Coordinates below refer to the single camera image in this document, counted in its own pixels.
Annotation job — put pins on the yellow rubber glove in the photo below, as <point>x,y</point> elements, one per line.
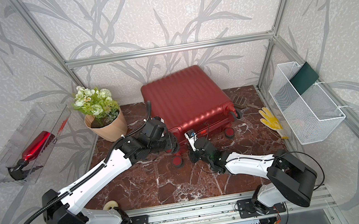
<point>270,121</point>

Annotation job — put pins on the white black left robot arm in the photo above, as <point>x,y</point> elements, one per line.
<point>124,153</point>

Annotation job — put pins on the white flowers green plant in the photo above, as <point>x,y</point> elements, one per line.
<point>98,104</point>

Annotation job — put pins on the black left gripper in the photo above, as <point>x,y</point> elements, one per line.
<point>171,143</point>

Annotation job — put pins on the aluminium cage frame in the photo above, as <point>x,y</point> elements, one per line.
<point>272,35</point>

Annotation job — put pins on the dark green card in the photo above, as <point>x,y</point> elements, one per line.
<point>304,78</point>

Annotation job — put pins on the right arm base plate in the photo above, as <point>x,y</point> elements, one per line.
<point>247,209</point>

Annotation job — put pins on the red hard-shell suitcase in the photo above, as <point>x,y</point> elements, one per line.
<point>190,100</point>

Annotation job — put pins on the white wire mesh basket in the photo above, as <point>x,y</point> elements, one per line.
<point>312,116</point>

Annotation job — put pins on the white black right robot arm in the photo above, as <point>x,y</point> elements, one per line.
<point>291,179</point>

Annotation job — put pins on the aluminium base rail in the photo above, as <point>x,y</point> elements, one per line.
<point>220,210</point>

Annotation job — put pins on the red black spray bottle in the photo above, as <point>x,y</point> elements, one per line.
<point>31,153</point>

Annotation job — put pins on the beige flower pot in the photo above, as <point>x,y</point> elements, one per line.
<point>113,131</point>

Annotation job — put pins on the cream tape roll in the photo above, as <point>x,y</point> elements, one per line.
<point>110,205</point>

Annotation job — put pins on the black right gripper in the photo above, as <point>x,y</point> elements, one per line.
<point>191,156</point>

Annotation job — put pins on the brown slotted litter scoop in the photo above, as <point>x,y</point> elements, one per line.
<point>241,102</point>

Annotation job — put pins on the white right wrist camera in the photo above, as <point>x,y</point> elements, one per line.
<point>191,137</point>

